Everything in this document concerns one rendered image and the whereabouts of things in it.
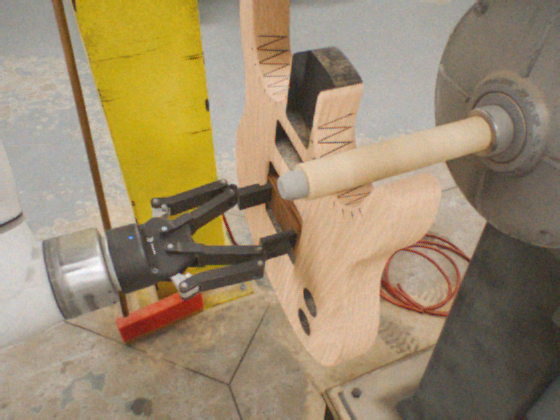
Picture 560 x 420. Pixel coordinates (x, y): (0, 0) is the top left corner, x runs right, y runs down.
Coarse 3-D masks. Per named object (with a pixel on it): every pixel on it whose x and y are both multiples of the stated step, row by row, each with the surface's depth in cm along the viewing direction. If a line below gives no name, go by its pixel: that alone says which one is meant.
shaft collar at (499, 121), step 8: (472, 112) 45; (480, 112) 44; (488, 112) 44; (496, 112) 44; (504, 112) 44; (488, 120) 43; (496, 120) 43; (504, 120) 43; (496, 128) 43; (504, 128) 43; (512, 128) 44; (496, 136) 43; (504, 136) 43; (512, 136) 44; (496, 144) 44; (504, 144) 44; (480, 152) 46; (488, 152) 45; (496, 152) 45
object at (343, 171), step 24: (480, 120) 44; (384, 144) 41; (408, 144) 41; (432, 144) 42; (456, 144) 43; (480, 144) 44; (312, 168) 39; (336, 168) 39; (360, 168) 40; (384, 168) 41; (408, 168) 42; (312, 192) 39; (336, 192) 40
